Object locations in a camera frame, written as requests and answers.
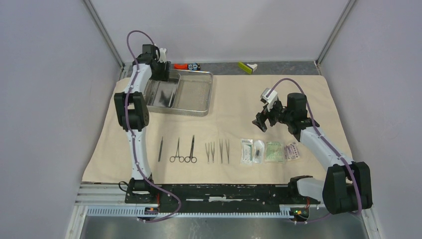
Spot clear plastic bag item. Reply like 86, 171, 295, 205
252, 140, 265, 164

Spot steel hemostat clamp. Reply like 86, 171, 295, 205
169, 139, 185, 163

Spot orange red tape roll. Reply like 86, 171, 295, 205
174, 63, 188, 70

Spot green white brush tool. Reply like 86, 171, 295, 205
238, 62, 258, 74

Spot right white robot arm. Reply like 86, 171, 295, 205
252, 88, 373, 215

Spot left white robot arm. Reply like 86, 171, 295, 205
113, 44, 170, 203

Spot green printed gauze packet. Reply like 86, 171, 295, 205
265, 141, 286, 163

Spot right aluminium corner post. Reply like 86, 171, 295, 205
315, 0, 357, 69

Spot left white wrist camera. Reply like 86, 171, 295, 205
158, 48, 167, 63

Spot left aluminium corner post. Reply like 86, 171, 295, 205
82, 0, 125, 69

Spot steel surgical forceps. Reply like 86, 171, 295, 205
205, 142, 215, 164

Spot white pouch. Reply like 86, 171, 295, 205
240, 138, 253, 165

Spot white slotted cable duct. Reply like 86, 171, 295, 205
86, 206, 308, 219

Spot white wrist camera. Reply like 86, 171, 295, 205
158, 48, 167, 63
260, 88, 278, 112

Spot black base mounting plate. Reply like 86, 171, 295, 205
125, 184, 320, 213

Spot small black blue toy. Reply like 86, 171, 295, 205
187, 63, 201, 71

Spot steel scalpel handle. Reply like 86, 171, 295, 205
157, 136, 164, 162

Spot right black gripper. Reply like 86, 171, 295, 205
252, 99, 293, 132

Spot purple cable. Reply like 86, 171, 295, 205
123, 30, 182, 224
268, 78, 363, 225

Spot aluminium corner post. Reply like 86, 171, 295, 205
315, 0, 357, 69
82, 0, 125, 69

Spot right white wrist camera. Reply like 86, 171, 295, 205
260, 88, 278, 112

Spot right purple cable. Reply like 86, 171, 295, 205
268, 78, 363, 225

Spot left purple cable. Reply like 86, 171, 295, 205
123, 30, 182, 224

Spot dark packet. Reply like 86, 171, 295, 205
284, 142, 300, 162

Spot long steel tweezers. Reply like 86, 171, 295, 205
219, 139, 230, 164

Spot wire mesh steel basket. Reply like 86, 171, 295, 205
147, 69, 213, 117

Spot stainless steel tray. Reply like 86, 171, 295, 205
144, 70, 181, 108

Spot steel surgical scissors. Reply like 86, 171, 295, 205
184, 135, 198, 163

